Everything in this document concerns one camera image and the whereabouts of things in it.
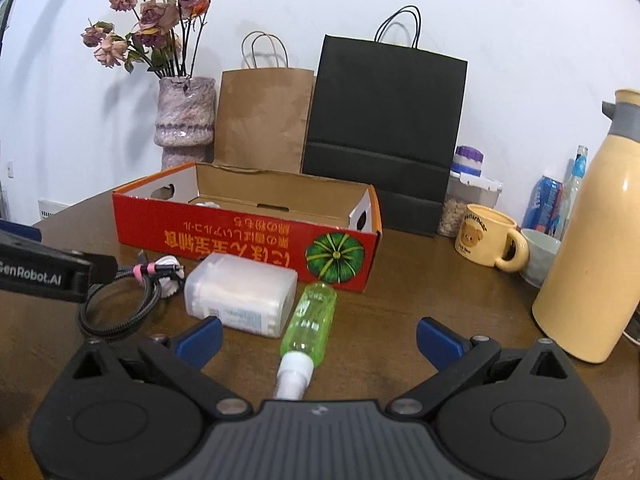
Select dried pink flowers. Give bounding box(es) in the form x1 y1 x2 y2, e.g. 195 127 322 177
81 0 211 80

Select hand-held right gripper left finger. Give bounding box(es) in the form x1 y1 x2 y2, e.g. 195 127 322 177
62 316 251 418

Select green spray bottle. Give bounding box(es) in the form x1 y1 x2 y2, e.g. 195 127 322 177
272 282 338 403

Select translucent cotton swab box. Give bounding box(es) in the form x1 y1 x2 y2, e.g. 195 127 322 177
183 252 299 338

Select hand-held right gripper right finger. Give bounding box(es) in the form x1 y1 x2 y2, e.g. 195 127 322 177
387 316 583 418

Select clear jar purple lid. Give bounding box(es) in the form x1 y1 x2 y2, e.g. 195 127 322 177
436 145 503 238

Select brown paper bag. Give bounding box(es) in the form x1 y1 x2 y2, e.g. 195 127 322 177
214 31 316 175

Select blue snack packet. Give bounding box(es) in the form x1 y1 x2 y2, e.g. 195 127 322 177
521 175 565 237

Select cream thermos flask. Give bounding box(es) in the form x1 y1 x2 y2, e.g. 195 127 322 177
531 88 640 364

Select pink textured vase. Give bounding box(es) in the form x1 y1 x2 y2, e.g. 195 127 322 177
153 75 217 171

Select clear glass bottle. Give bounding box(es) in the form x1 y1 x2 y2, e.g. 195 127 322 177
560 145 590 241

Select cream bear mug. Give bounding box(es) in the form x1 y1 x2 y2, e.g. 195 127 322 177
454 203 531 273

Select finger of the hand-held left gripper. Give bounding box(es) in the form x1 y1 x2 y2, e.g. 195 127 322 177
0 242 118 303
0 219 43 247

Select pale grey cup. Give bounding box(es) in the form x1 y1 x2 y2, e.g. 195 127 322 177
519 228 563 288

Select red cardboard box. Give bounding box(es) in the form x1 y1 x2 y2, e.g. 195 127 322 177
111 161 383 295

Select black braided cable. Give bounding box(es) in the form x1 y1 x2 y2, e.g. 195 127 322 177
77 250 186 343

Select black paper bag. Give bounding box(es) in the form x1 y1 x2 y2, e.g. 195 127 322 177
301 6 469 238

